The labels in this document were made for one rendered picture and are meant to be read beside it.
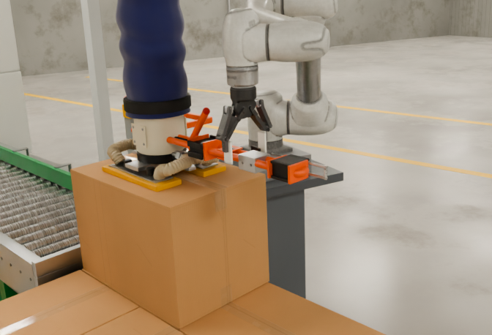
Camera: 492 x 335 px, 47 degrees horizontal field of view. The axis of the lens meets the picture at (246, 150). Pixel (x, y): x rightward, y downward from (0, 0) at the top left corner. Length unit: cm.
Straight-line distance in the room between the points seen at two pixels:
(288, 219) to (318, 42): 123
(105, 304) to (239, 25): 104
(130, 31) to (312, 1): 65
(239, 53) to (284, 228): 123
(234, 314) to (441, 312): 139
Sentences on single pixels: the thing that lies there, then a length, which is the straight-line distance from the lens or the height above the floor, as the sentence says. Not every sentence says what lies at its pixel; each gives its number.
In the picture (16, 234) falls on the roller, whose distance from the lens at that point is 274.
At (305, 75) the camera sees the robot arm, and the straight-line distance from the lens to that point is 230.
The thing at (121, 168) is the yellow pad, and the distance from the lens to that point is 199.
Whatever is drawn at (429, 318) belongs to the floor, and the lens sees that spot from 295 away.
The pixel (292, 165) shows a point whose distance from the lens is 147.
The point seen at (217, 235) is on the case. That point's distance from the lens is 180.
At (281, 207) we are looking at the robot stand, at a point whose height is 60.
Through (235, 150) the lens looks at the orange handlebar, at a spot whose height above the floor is 109.
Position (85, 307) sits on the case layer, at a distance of 203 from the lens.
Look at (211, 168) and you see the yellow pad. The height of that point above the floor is 96.
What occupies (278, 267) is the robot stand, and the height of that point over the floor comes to 31.
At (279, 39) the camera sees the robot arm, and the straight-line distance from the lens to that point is 153.
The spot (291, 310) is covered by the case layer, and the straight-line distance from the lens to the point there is 190.
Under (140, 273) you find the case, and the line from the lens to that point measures 192.
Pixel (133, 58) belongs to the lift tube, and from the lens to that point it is 184.
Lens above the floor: 153
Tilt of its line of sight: 16 degrees down
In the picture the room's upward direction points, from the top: 2 degrees counter-clockwise
